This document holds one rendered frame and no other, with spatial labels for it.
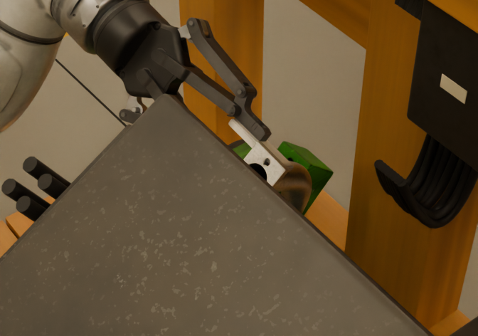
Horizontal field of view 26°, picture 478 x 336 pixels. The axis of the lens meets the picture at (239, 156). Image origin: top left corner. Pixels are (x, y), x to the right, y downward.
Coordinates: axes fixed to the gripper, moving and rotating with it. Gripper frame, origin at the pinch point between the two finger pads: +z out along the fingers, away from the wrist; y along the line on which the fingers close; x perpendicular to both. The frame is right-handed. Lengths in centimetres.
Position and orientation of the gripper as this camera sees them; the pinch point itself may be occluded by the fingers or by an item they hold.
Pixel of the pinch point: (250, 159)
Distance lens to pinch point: 99.4
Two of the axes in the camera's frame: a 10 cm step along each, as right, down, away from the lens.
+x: 4.7, -0.1, 8.8
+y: 5.9, -7.4, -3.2
